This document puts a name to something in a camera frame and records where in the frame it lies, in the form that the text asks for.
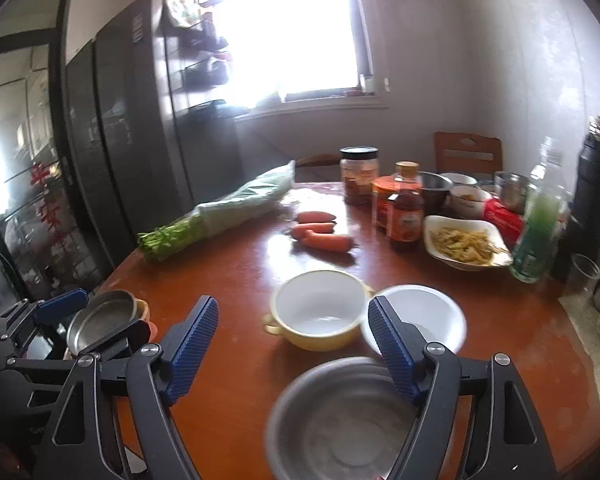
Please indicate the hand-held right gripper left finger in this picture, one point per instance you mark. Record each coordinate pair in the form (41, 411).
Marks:
(195, 340)

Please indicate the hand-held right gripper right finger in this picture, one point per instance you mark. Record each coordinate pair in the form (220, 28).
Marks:
(392, 345)

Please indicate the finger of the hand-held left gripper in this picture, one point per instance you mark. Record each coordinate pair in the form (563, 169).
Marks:
(62, 305)
(115, 337)

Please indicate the steel plate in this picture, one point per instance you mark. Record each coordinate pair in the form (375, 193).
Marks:
(105, 315)

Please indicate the pink plastic plate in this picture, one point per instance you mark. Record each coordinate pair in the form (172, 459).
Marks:
(153, 330)

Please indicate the yellow shell-shaped plate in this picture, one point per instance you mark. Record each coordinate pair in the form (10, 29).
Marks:
(142, 310)

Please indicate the white paper bowl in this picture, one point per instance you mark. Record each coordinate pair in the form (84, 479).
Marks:
(430, 315)

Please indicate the large steel bowl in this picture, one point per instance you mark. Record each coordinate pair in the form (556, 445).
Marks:
(330, 425)

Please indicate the carrot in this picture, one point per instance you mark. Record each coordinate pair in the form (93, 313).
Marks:
(327, 242)
(310, 230)
(315, 216)

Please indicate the orange-capped sauce bottle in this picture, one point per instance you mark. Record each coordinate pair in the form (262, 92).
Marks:
(405, 220)

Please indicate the white dish of food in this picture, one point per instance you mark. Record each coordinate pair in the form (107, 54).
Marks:
(440, 226)

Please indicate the red-lidded sauce jar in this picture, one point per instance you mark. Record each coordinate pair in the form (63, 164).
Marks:
(380, 205)

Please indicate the bagged celery bunch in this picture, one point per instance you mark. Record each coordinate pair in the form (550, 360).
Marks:
(230, 202)

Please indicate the glass door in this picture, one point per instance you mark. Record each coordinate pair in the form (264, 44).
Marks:
(25, 160)

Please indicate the white ceramic bowl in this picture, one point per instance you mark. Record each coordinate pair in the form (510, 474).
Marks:
(457, 179)
(467, 205)

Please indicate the small steel bowl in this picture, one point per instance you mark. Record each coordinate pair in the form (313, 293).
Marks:
(437, 190)

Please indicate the red tissue pack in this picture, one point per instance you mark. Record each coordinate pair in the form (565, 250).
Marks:
(502, 220)

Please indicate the black-lidded glass jar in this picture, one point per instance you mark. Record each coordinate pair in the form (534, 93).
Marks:
(357, 180)

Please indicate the green drink bottle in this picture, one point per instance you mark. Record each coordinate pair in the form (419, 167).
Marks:
(535, 240)

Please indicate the steel cup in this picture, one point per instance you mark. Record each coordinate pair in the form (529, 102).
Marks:
(512, 190)

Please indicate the clear plastic cup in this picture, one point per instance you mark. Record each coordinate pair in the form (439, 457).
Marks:
(582, 275)

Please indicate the dark grey refrigerator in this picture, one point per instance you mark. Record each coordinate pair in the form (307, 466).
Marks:
(130, 110)

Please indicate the wooden chair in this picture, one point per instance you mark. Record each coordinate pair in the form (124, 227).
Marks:
(467, 142)

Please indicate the black thermos flask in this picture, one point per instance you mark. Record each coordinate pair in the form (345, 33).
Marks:
(590, 200)

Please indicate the cup on windowsill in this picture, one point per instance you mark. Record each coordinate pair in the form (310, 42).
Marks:
(366, 83)

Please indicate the green patterned bag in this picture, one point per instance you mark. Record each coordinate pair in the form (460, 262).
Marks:
(180, 10)

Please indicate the window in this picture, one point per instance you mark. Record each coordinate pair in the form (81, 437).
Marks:
(290, 25)

